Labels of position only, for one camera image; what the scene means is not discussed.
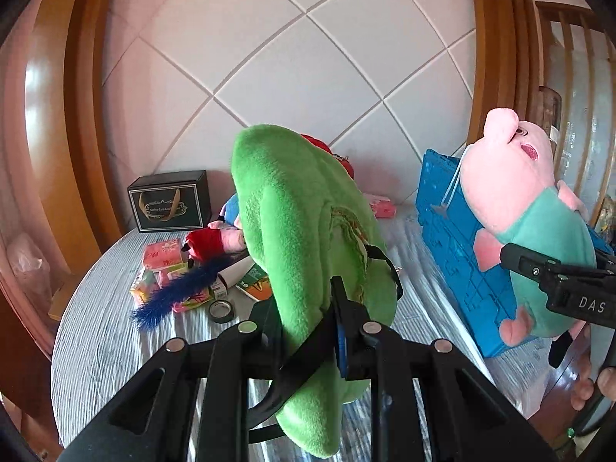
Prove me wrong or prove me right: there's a pink pig plush teal shirt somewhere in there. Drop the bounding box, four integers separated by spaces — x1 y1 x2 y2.
458 106 598 348

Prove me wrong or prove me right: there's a green orange medicine box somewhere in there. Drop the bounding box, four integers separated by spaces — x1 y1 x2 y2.
236 264 273 301

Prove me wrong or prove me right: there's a green plush toy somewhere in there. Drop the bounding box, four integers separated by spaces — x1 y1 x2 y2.
231 124 399 459

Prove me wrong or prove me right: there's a person right hand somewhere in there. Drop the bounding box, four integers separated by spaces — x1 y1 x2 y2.
570 320 615 411

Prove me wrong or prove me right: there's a blue fuzzy feather stick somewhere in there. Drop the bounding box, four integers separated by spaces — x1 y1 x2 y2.
132 258 232 330

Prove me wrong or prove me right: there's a black tape roll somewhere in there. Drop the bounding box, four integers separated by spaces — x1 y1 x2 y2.
208 299 235 324

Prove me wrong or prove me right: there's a pink tissue pack far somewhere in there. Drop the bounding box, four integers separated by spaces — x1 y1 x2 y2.
363 193 397 219

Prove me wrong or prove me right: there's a white lint roller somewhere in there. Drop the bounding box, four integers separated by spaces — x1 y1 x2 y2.
216 256 255 293

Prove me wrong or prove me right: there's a pink pig plush red dress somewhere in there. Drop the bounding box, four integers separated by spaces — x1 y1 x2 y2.
182 221 246 264

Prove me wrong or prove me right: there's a wooden chair back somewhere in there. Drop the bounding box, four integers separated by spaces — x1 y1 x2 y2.
536 1 615 225

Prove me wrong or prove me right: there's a red plastic carry case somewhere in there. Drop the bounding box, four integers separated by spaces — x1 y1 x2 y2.
302 134 355 178

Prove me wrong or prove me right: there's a black gift box gold ribbon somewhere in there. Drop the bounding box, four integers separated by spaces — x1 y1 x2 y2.
126 170 212 233

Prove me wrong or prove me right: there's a pink pig plush blue shirt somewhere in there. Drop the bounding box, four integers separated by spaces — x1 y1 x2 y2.
218 194 241 228

